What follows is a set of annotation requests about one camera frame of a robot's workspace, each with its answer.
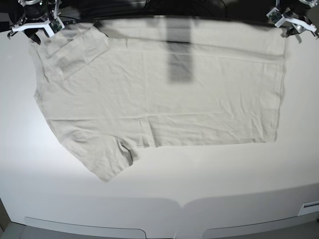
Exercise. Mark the white black gripper body image-left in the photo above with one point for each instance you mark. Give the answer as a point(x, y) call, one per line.
point(42, 23)

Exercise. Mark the white black gripper body image-right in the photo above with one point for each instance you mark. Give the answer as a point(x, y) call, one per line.
point(298, 25)

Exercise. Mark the light grey T-shirt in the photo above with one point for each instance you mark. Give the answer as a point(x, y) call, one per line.
point(109, 90)

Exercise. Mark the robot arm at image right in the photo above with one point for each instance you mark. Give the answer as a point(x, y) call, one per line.
point(293, 13)

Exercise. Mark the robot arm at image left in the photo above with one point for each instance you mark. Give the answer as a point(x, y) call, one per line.
point(38, 15)

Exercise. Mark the white label sticker on table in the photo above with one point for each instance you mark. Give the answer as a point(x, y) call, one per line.
point(309, 208)

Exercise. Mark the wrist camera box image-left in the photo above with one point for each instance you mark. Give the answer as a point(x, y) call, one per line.
point(56, 25)

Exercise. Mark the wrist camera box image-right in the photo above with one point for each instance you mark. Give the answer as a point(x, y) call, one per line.
point(274, 15)

